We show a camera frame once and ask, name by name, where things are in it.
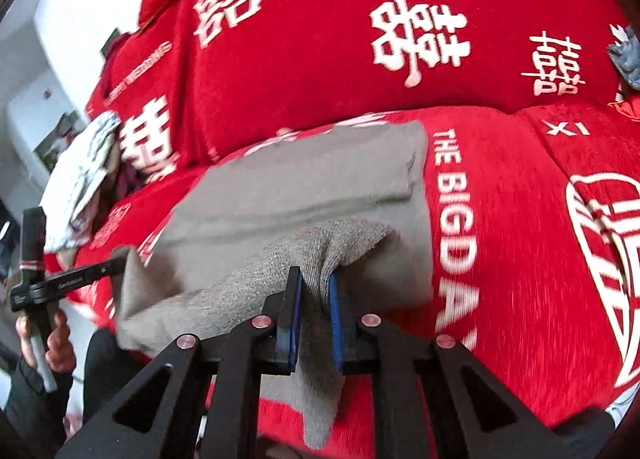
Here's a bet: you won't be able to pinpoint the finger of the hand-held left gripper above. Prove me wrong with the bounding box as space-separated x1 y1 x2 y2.
87 257 128 282

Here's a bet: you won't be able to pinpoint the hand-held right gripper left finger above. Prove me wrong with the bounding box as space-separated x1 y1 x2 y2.
52 266 305 459

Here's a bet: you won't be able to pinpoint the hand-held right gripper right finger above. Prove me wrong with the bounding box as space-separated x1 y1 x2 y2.
327 273 571 459

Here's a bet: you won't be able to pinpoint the grey knit shirt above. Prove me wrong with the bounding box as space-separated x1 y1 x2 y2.
112 121 436 450

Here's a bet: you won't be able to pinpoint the person's left forearm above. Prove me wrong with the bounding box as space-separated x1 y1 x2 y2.
0 354 76 459

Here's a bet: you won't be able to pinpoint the person's left hand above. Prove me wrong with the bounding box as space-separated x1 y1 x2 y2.
15 310 77 376

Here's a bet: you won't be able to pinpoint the dark purple cloth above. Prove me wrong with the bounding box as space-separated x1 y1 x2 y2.
114 154 151 197

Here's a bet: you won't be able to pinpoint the light patterned cloth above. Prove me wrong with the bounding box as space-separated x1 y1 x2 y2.
39 111 122 252

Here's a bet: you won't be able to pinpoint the person's dark trousers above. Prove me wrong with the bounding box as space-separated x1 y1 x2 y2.
82 329 166 420

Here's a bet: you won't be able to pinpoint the olive cloth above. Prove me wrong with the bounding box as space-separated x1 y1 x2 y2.
107 136 126 180

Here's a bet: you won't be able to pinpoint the red wedding sofa cover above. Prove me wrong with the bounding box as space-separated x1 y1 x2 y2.
75 0 640 459

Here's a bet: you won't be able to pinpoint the small black object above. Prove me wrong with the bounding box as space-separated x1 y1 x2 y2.
100 28 123 60

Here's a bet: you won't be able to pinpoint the grey-blue cloth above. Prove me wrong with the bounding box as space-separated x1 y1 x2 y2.
606 23 640 92

